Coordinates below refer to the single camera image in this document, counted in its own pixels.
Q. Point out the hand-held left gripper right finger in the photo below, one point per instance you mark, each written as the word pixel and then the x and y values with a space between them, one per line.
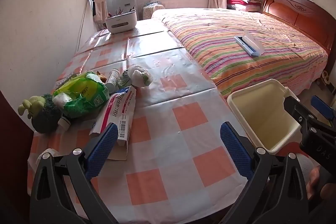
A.
pixel 236 150

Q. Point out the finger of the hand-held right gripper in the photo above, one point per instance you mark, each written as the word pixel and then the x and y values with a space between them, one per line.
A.
pixel 323 108
pixel 294 108

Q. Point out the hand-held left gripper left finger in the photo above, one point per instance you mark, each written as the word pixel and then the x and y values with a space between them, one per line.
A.
pixel 103 150

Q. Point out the cream plastic bin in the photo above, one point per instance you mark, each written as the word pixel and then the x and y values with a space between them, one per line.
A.
pixel 262 113

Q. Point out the white labelled bottle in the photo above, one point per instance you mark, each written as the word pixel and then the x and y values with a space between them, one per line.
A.
pixel 112 79

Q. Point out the person's right hand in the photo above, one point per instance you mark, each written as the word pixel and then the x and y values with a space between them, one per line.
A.
pixel 313 182

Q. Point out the pale slipper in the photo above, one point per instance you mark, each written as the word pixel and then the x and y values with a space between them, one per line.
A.
pixel 325 77

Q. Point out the white pink medicine box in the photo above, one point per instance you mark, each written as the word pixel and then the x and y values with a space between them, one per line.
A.
pixel 115 108

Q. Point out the green plastic bag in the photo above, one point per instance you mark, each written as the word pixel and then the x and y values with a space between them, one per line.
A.
pixel 81 98

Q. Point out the orange white checkered tablecloth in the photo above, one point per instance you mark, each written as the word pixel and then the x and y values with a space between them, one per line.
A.
pixel 162 134

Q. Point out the green plush toy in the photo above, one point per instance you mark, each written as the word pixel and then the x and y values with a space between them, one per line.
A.
pixel 44 113

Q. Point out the striped bed blanket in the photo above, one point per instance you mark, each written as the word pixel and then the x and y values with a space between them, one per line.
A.
pixel 236 66

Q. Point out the white knotted plastic bag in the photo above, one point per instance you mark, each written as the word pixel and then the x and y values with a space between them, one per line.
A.
pixel 139 75

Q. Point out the wooden bed headboard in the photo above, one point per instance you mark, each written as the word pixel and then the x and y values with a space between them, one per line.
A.
pixel 296 11

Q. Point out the white organiser box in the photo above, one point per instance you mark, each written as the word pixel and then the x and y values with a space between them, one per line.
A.
pixel 120 23

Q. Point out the cluster of pens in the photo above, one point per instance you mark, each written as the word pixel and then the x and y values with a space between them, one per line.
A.
pixel 118 12

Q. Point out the patterned covered stool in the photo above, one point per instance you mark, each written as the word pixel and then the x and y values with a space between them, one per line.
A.
pixel 152 10

